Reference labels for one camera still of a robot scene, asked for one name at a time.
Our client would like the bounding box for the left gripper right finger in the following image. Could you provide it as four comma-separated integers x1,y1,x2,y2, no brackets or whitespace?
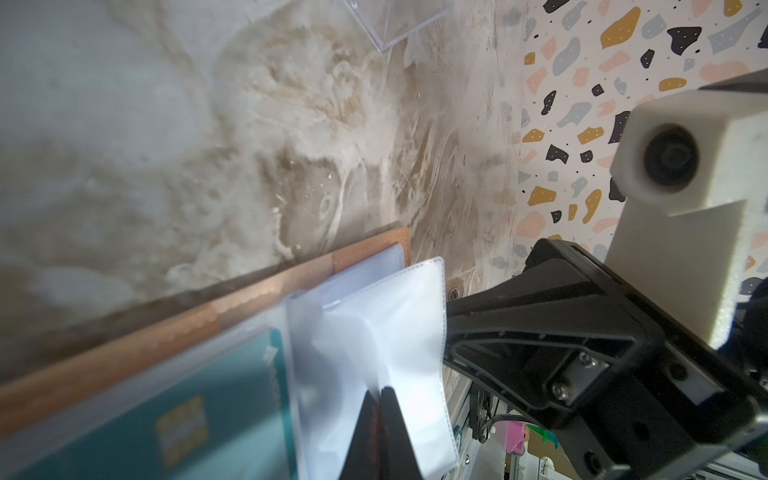
379,387,422,480

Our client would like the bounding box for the pink leather card holder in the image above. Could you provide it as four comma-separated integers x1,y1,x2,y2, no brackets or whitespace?
1,227,459,479

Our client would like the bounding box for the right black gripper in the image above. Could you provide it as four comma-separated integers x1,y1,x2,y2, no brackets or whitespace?
443,239,767,479

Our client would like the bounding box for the teal card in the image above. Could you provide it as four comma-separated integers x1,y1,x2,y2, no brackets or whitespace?
1,327,306,479

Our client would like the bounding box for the clear acrylic card stand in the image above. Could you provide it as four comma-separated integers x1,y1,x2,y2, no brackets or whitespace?
344,0,448,52

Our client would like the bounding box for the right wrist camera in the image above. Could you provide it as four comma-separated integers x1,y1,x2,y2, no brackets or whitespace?
606,70,767,348

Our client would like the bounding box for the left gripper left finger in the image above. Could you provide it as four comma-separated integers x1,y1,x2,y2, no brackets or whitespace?
339,392,381,480

